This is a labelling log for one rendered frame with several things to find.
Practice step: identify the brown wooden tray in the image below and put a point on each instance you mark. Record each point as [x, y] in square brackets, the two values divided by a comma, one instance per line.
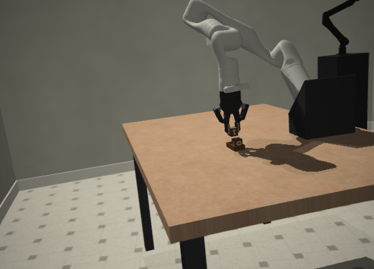
[235, 148]

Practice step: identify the brown digit cube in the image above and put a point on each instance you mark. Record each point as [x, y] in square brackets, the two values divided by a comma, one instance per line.
[233, 131]
[237, 141]

